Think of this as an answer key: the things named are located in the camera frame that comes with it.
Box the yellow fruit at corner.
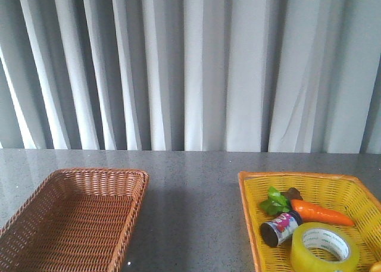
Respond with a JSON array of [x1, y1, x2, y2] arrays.
[[369, 261, 381, 272]]

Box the grey pleated curtain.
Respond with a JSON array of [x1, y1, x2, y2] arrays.
[[1, 0, 380, 154]]

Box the yellow plastic woven basket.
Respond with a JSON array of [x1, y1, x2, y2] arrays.
[[238, 171, 380, 271]]

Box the green toy leaves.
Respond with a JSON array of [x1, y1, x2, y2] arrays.
[[260, 186, 292, 215]]

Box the dark brown toy piece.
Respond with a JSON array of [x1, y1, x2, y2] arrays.
[[281, 187, 304, 201]]

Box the small printed can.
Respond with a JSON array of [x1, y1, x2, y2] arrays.
[[260, 210, 303, 248]]

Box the brown wicker basket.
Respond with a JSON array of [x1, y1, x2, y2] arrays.
[[1, 168, 149, 271]]

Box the orange toy carrot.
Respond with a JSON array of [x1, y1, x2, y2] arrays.
[[291, 199, 354, 226]]

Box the yellow packing tape roll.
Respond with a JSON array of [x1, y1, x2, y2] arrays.
[[291, 222, 360, 271]]

